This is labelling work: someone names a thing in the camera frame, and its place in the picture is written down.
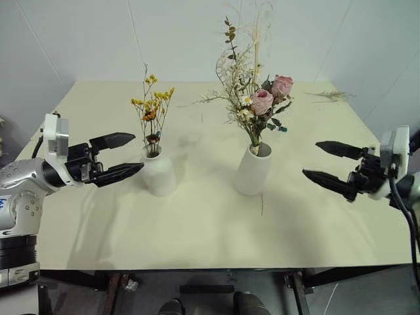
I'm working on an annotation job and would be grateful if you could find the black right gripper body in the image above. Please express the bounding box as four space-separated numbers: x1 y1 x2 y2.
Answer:
347 147 396 198

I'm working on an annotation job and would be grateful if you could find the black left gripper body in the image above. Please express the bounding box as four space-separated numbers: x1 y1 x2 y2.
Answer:
65 142 106 185

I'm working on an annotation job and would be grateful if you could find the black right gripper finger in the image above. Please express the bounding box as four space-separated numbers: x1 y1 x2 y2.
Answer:
301 169 358 202
315 140 366 161

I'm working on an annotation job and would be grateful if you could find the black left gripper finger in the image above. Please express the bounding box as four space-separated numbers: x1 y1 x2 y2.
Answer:
89 132 137 153
94 162 146 189

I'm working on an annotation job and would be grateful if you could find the yellow dried flower bouquet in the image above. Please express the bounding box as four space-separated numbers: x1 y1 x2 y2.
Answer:
131 63 176 158

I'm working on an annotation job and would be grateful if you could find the rounded white vase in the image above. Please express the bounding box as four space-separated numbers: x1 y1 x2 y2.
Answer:
139 145 179 198

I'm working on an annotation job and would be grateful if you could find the loose dried grass sprig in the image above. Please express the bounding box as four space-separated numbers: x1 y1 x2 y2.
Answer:
304 90 357 105

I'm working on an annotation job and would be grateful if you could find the tapered white vase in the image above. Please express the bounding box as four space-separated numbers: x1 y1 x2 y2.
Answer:
234 142 274 196

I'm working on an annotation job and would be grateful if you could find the pink rose bouquet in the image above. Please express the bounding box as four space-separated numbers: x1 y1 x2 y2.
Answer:
178 0 295 156

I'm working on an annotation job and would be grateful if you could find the black flat bar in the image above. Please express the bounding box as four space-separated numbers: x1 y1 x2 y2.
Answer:
179 284 235 295

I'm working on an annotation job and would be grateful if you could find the dark rounded shape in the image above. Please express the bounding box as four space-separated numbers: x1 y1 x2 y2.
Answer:
232 291 272 315
158 298 185 315

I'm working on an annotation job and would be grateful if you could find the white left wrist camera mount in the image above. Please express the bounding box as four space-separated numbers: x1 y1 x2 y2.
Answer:
43 113 71 156

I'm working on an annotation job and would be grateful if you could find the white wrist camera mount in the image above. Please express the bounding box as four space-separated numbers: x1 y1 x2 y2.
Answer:
379 125 411 180
43 113 71 156

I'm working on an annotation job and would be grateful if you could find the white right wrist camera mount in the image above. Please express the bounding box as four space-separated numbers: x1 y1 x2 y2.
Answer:
379 125 411 180

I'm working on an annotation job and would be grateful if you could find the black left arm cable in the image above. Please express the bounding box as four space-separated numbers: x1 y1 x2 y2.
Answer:
31 129 46 162

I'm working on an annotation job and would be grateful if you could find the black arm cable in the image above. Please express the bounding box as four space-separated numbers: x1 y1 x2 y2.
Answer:
31 129 46 162
388 163 420 265

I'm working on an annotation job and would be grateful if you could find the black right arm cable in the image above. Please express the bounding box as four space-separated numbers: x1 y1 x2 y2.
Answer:
388 163 420 265

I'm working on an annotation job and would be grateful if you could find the black metal table frame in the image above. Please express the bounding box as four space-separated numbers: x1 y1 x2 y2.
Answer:
32 264 420 315

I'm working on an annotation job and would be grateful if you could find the thin white floor cable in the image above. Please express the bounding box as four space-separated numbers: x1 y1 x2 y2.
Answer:
324 282 339 315

